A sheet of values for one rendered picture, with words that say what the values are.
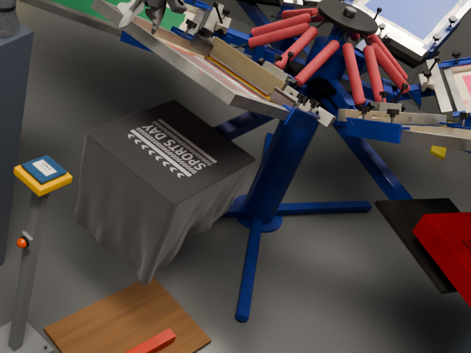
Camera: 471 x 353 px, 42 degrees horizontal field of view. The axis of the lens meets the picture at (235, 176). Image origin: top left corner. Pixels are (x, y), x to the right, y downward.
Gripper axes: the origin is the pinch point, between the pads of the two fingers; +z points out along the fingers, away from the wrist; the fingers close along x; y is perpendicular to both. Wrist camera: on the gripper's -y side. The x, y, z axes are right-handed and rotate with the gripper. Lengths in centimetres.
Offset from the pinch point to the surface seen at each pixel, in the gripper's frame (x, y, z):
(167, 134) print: -53, 7, 40
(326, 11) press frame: -135, 7, -24
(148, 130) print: -48, 12, 42
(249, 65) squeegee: -72, -1, 5
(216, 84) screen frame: -12.8, -22.3, 2.6
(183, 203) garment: -32, -22, 48
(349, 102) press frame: -133, -26, 5
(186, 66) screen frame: -12.6, -11.1, 3.1
